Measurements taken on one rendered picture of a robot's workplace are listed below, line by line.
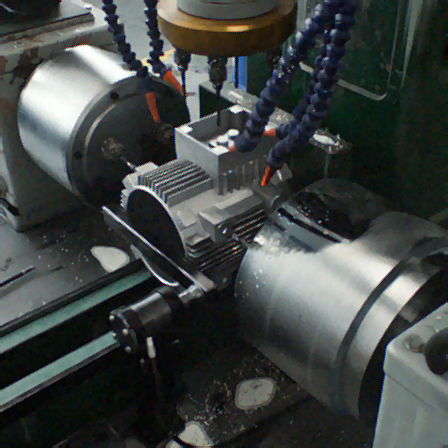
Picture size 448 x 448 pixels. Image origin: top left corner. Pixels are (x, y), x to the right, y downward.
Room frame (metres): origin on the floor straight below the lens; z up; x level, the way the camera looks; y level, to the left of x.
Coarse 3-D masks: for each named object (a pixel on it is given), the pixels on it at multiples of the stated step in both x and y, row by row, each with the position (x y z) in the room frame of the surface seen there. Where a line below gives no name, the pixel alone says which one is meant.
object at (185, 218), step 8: (288, 168) 0.88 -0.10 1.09; (128, 176) 0.86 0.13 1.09; (136, 176) 0.86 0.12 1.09; (280, 176) 0.87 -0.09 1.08; (288, 176) 0.87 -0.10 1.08; (128, 184) 0.86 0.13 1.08; (136, 184) 0.85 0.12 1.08; (184, 208) 0.77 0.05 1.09; (176, 216) 0.76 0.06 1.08; (184, 216) 0.76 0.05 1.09; (192, 216) 0.77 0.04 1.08; (176, 224) 0.76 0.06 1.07; (184, 224) 0.75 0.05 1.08; (192, 224) 0.76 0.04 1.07; (136, 256) 0.86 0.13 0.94
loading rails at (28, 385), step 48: (96, 288) 0.81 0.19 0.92; (144, 288) 0.83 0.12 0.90; (0, 336) 0.72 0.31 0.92; (48, 336) 0.73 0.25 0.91; (96, 336) 0.77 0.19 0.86; (192, 336) 0.76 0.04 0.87; (240, 336) 0.80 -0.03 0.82; (0, 384) 0.68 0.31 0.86; (48, 384) 0.62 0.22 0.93; (96, 384) 0.66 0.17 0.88; (0, 432) 0.57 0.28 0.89; (48, 432) 0.61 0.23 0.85
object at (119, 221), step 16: (112, 208) 0.87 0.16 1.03; (112, 224) 0.85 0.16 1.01; (128, 224) 0.82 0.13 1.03; (128, 240) 0.82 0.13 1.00; (144, 240) 0.79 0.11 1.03; (160, 240) 0.78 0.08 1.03; (160, 256) 0.75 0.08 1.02; (176, 256) 0.75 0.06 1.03; (176, 272) 0.72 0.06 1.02; (192, 272) 0.71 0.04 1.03; (208, 288) 0.68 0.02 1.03; (208, 304) 0.67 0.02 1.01
